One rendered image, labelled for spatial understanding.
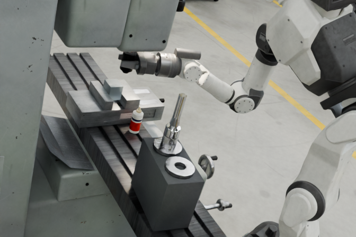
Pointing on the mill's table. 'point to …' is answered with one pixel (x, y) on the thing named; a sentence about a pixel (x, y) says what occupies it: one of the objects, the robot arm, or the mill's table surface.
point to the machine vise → (109, 107)
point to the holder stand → (166, 184)
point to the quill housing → (152, 10)
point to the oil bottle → (136, 121)
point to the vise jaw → (128, 96)
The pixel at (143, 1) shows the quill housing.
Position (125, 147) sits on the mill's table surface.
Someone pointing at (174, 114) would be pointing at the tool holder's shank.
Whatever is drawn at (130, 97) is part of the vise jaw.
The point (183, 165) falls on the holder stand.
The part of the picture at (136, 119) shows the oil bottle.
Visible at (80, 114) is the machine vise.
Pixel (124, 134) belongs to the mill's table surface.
